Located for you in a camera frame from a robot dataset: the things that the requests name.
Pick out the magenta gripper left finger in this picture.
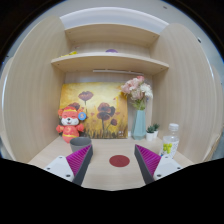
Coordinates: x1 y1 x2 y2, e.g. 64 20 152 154
44 144 94 187

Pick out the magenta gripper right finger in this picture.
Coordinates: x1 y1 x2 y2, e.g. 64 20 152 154
133 143 183 185

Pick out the clear water bottle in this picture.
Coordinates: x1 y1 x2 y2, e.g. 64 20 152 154
160 123 179 158

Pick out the grey plastic cup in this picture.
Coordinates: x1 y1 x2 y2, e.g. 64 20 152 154
70 137 92 152

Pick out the round red coaster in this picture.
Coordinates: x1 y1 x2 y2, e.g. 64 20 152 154
109 155 130 167

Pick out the teal ribbed vase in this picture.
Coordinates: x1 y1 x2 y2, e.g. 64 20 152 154
132 110 146 140

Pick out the small potted succulent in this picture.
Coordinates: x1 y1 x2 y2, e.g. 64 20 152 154
153 123 160 138
146 126 155 141

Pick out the red plush fox toy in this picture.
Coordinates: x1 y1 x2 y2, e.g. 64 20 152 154
56 106 87 143

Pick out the yellow poppy flower painting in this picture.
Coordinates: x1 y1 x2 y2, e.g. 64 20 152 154
60 82 128 139

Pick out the pink white flower bouquet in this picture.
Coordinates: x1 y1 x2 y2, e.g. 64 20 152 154
121 76 153 110

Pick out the wooden shelf board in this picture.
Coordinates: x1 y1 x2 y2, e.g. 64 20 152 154
51 52 169 75

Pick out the yellow object on shelf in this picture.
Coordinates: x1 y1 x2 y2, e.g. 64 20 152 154
60 51 77 57

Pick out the purple object on shelf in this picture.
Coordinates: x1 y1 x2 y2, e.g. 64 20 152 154
105 49 118 53

